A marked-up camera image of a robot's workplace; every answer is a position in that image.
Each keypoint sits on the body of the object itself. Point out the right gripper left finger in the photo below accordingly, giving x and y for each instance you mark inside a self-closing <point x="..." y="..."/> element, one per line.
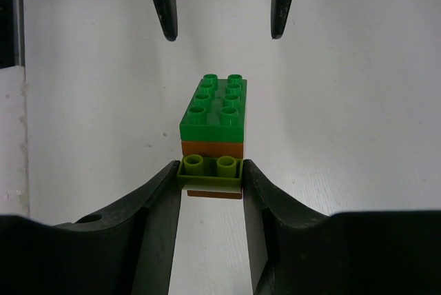
<point x="126" y="247"/>

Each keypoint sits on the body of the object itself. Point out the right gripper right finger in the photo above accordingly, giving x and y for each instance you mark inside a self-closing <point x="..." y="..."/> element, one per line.
<point x="294" y="249"/>

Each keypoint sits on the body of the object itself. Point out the orange green lego stack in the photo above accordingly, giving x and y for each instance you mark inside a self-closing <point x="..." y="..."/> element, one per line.
<point x="212" y="133"/>

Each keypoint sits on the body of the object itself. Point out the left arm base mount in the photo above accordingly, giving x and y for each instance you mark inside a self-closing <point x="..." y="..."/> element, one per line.
<point x="12" y="33"/>

